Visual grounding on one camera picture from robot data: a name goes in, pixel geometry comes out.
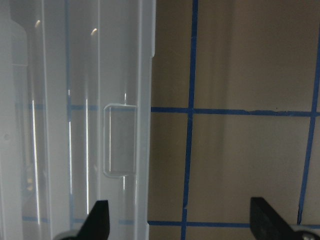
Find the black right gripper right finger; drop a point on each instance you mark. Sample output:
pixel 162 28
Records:
pixel 267 224

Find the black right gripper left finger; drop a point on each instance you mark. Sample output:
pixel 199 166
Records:
pixel 97 223

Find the clear plastic box lid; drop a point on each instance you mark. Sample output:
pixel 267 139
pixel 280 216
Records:
pixel 75 108

